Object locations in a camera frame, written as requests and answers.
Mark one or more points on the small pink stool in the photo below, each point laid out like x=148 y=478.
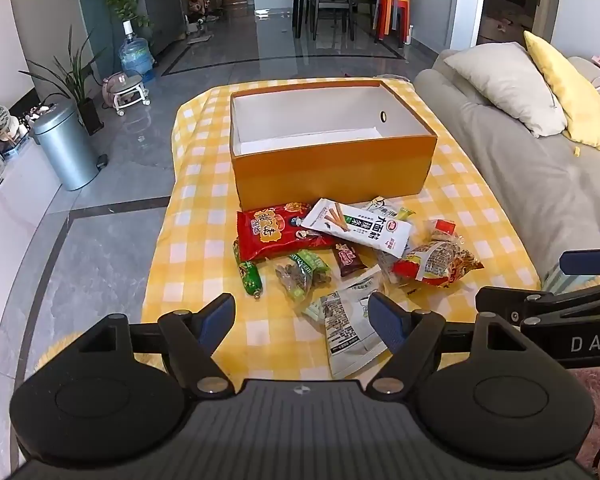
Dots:
x=125 y=87

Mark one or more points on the red orange noodle packet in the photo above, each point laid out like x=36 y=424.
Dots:
x=430 y=265

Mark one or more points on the red plastic stool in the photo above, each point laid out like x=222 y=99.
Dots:
x=384 y=12

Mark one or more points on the small white green packet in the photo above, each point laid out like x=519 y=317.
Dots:
x=380 y=205

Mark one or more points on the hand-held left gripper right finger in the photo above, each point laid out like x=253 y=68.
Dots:
x=387 y=321

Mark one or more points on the small brown snack packet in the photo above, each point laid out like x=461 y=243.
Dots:
x=347 y=260

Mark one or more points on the grey tall cabinet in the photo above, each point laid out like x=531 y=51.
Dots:
x=165 y=10

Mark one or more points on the clear packet with red top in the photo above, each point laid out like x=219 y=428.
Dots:
x=442 y=229

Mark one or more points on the yellow checked tablecloth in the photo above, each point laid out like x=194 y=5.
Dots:
x=200 y=170

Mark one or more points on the potted long-leaf plant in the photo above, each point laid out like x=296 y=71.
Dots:
x=87 y=110

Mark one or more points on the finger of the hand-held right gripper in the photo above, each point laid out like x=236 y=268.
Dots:
x=510 y=302
x=590 y=261

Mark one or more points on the clear nut packet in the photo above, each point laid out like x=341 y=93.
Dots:
x=300 y=275

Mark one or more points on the blue water bottle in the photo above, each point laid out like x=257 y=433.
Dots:
x=136 y=57

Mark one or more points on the orange plastic stool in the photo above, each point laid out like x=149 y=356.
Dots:
x=402 y=15

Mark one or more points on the beige pillow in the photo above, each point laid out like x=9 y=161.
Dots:
x=510 y=85

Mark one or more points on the orange cardboard box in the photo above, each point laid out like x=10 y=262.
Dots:
x=330 y=170

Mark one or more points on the silver trash can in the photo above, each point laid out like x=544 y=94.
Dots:
x=65 y=150

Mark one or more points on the white biscuit stick packet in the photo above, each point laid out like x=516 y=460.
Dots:
x=362 y=227

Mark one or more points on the yellow pillow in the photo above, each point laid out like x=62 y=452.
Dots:
x=575 y=95

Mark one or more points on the white low cabinet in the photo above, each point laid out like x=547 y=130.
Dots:
x=15 y=210

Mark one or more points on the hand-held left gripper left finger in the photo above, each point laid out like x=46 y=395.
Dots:
x=216 y=317

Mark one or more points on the grey sofa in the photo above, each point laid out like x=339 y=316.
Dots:
x=520 y=175

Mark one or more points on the green sausage stick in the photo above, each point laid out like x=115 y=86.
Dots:
x=250 y=277

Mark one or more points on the red snack packet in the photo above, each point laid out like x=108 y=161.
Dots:
x=275 y=230

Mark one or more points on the grey white printed packet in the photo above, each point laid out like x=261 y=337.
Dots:
x=345 y=320

